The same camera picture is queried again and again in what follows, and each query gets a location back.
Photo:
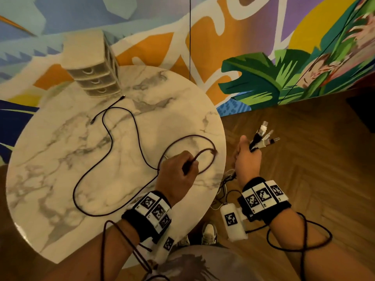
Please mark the person's right shoe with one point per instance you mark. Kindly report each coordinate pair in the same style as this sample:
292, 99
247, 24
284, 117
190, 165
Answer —
209, 234

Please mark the person's left hand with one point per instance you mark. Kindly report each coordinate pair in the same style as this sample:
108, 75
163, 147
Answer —
174, 178

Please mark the person's right forearm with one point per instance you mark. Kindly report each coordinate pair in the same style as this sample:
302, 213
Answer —
316, 254

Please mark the person's left forearm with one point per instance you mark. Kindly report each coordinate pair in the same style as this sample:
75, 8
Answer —
96, 257

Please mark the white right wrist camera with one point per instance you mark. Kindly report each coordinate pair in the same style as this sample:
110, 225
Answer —
233, 220

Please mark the black right wristband with markers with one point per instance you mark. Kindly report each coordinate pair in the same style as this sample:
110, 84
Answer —
263, 198

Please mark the black left wristband with markers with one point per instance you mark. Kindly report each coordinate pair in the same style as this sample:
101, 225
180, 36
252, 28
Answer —
148, 215

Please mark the person's shoe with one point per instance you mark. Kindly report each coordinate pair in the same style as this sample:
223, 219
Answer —
184, 241
209, 234

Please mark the person's left fingers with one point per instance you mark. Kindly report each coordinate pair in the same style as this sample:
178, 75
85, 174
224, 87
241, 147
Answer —
187, 159

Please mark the person's right thumb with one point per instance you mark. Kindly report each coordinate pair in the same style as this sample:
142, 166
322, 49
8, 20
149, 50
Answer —
243, 144

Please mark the person's right hand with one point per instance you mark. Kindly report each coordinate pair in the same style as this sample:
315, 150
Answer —
247, 168

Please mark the black wristband with markers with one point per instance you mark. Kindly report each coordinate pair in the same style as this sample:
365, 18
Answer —
148, 215
263, 198

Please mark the person's left shoe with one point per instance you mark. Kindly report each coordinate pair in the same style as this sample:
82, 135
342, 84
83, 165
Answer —
184, 241

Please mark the person's grey printed shirt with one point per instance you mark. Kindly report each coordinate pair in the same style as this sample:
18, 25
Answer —
205, 264

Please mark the dark furniture piece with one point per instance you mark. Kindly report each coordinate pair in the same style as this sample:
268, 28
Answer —
363, 109

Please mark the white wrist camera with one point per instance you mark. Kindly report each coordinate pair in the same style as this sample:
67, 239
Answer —
165, 245
233, 220

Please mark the beige three-drawer organizer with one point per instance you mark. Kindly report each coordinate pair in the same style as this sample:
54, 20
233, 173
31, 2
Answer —
88, 64

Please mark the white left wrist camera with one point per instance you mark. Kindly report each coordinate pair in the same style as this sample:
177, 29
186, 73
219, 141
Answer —
165, 245

